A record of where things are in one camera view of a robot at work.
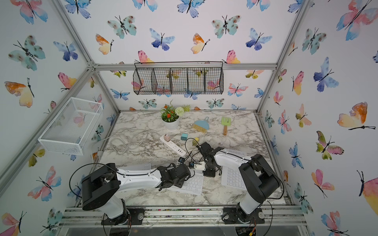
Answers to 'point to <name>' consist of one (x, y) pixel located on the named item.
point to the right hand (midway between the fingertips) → (209, 168)
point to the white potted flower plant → (170, 115)
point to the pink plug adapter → (167, 137)
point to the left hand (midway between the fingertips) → (181, 180)
